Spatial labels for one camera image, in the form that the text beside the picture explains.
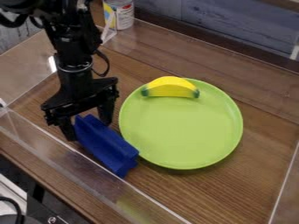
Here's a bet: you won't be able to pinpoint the yellow toy banana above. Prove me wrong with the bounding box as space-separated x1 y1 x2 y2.
140 76 200 98

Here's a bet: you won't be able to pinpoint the clear acrylic enclosure wall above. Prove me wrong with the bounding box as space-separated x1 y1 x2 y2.
0 107 191 224

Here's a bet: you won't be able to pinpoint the white labelled can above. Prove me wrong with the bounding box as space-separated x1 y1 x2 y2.
103 0 135 31

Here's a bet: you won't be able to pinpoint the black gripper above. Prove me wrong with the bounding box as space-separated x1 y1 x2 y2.
42 67 119 142

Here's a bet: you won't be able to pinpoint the black cable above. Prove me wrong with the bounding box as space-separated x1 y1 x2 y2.
0 195 24 224

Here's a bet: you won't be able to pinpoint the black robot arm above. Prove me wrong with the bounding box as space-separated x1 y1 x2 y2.
0 0 119 141

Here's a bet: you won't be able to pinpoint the blue plastic block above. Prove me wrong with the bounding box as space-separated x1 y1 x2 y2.
74 115 139 178

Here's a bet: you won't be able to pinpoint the green round plate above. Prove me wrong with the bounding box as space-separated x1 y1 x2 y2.
118 79 245 170

